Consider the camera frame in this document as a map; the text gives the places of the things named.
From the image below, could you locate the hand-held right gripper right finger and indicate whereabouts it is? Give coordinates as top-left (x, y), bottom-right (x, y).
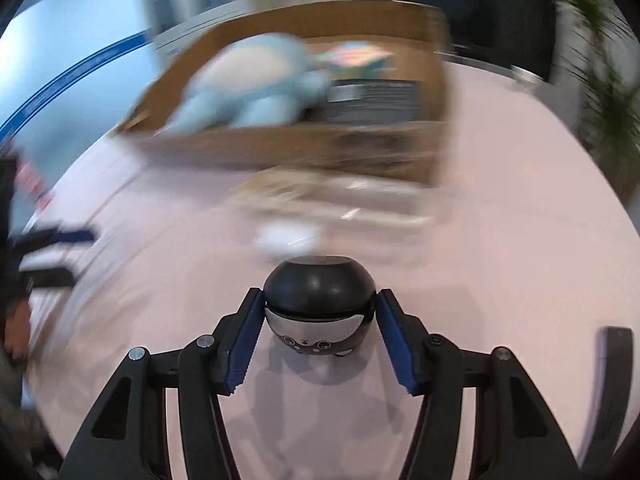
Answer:
top-left (376, 289), bottom-right (583, 480)

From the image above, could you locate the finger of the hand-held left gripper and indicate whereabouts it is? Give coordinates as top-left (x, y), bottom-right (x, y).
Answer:
top-left (15, 227), bottom-right (98, 247)
top-left (20, 266), bottom-right (77, 290)

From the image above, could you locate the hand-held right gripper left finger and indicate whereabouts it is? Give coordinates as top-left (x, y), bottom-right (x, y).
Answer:
top-left (59, 287), bottom-right (266, 480)

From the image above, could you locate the black round toy robot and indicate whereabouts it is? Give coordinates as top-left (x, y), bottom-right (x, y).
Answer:
top-left (263, 255), bottom-right (377, 357)

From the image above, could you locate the cardboard box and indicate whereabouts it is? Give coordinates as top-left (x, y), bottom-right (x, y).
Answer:
top-left (115, 0), bottom-right (451, 186)

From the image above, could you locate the blue plush toy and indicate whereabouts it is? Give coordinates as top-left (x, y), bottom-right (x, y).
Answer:
top-left (167, 32), bottom-right (331, 133)

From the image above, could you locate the black box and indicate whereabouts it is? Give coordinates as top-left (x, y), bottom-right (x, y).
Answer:
top-left (320, 79), bottom-right (421, 123)

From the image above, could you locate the pastel puzzle cube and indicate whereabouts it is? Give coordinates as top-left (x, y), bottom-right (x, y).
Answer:
top-left (320, 42), bottom-right (396, 78)

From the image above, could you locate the person's left hand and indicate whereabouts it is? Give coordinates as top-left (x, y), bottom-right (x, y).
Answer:
top-left (4, 304), bottom-right (32, 357)

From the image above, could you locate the pink cartoon cup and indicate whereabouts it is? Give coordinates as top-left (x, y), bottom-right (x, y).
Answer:
top-left (17, 160), bottom-right (51, 206)

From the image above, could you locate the clear plastic packaging tray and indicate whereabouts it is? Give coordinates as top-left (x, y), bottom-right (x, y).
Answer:
top-left (300, 175), bottom-right (436, 233)

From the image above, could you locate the dark curved bar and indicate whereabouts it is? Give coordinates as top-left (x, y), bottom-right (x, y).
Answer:
top-left (580, 326), bottom-right (633, 466)

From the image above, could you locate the tall green palm plant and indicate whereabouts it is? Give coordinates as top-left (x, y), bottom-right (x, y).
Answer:
top-left (555, 0), bottom-right (640, 201)

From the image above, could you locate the black television screen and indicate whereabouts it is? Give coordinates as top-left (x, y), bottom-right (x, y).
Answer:
top-left (345, 0), bottom-right (558, 83)

